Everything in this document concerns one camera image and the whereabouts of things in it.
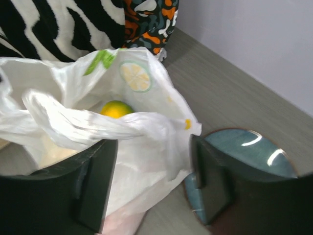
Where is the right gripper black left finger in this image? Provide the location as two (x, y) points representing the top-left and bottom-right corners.
(0, 140), (118, 235)

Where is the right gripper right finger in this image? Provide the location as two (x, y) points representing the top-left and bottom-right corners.
(191, 135), (313, 235)

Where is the white lemon-print plastic bag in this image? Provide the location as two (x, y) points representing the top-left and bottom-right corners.
(0, 47), (201, 235)

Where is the green mango fruit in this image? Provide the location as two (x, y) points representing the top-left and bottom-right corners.
(100, 100), (134, 118)

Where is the dark round plate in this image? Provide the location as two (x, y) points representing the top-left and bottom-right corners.
(184, 128), (298, 226)

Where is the zebra pattern cloth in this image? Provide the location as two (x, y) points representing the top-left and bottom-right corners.
(0, 0), (125, 62)

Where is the orange grey patterned cloth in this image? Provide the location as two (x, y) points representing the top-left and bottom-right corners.
(123, 0), (179, 61)

